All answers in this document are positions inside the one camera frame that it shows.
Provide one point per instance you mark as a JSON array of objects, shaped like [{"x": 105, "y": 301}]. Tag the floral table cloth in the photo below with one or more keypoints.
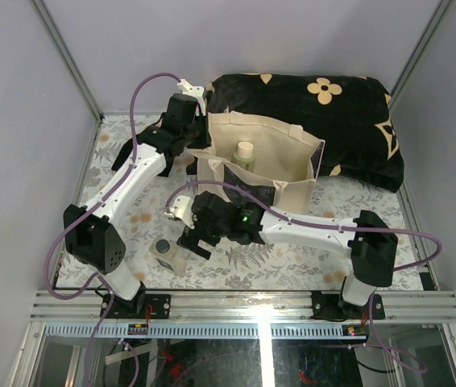
[{"x": 231, "y": 266}]

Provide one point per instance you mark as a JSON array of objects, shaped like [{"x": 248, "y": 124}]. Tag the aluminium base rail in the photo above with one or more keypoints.
[{"x": 207, "y": 314}]

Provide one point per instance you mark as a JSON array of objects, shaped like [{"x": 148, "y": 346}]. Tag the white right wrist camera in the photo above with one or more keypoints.
[{"x": 181, "y": 209}]

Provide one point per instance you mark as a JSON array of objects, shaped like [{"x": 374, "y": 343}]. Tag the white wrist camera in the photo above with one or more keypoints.
[
  {"x": 181, "y": 209},
  {"x": 196, "y": 92}
]

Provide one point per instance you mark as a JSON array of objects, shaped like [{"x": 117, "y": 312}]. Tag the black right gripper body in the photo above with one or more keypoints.
[{"x": 211, "y": 235}]

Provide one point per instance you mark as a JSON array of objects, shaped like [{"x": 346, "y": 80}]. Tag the green bottle cream cap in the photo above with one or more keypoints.
[{"x": 243, "y": 156}]

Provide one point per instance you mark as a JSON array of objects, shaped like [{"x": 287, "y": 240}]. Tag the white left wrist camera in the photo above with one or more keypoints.
[{"x": 196, "y": 92}]

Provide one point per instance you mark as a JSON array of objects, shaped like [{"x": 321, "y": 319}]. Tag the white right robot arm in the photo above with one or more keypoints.
[{"x": 366, "y": 240}]

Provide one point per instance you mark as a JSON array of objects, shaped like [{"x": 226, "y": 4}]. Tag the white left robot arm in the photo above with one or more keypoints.
[{"x": 92, "y": 236}]

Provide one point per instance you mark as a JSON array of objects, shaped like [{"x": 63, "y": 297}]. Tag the clear beige bottle black cap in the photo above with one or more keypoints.
[{"x": 169, "y": 255}]

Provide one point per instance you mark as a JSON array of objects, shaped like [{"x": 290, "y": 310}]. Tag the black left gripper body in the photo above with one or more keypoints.
[{"x": 195, "y": 133}]

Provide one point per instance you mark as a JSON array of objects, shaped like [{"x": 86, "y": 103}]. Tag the black floral plush pillow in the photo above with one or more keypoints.
[{"x": 351, "y": 114}]

